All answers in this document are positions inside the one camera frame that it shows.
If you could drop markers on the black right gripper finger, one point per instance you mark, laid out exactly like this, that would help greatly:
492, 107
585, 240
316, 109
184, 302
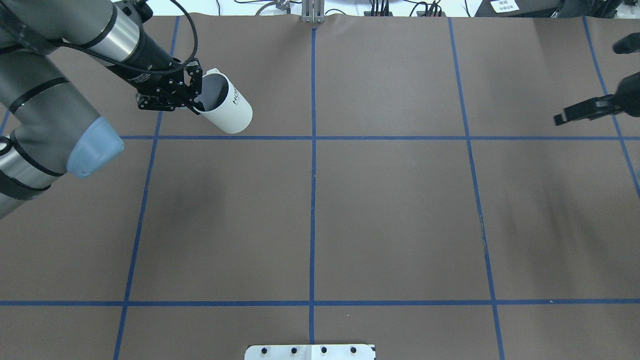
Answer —
590, 109

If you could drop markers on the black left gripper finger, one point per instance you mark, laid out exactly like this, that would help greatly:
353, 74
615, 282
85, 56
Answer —
168, 102
186, 84

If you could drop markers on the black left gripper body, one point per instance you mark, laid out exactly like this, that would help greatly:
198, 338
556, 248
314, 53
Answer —
149, 62

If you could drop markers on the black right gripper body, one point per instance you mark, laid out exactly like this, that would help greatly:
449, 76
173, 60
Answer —
631, 93

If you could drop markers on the white ribbed mug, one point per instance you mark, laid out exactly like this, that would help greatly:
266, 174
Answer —
222, 103

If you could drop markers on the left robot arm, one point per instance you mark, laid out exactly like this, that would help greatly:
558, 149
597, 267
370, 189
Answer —
60, 132

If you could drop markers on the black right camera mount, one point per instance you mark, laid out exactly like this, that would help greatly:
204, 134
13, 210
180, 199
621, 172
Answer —
627, 45

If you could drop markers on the aluminium frame post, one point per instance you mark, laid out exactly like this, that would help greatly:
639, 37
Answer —
313, 11

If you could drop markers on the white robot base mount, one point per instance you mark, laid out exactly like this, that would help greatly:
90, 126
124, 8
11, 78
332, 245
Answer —
356, 351

